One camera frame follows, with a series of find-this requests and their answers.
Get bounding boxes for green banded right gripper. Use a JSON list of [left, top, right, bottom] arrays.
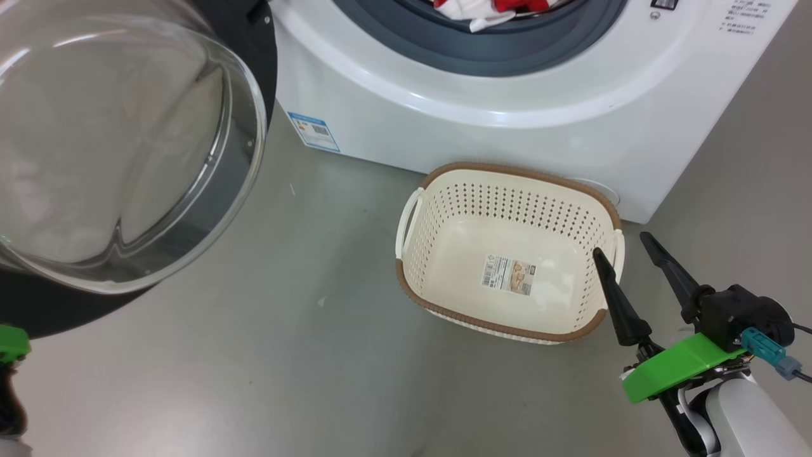
[[592, 232, 753, 454]]

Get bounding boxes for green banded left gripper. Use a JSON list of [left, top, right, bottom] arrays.
[[0, 325, 31, 439]]

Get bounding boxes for round glass washer door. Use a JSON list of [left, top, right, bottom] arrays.
[[0, 0, 278, 340]]

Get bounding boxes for red and white clothes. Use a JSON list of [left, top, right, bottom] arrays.
[[433, 0, 575, 34]]

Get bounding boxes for printed product label sticker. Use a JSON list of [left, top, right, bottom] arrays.
[[480, 254, 537, 296]]

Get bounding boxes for cream perforated laundry basket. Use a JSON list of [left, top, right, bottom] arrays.
[[395, 162, 626, 345]]

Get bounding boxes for white front-load washing machine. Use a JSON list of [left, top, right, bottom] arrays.
[[270, 0, 799, 224]]

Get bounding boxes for blue energy label sticker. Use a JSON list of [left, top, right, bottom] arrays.
[[287, 112, 341, 153]]

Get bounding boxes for teal right cable connector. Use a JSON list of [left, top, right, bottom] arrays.
[[741, 328, 803, 381]]

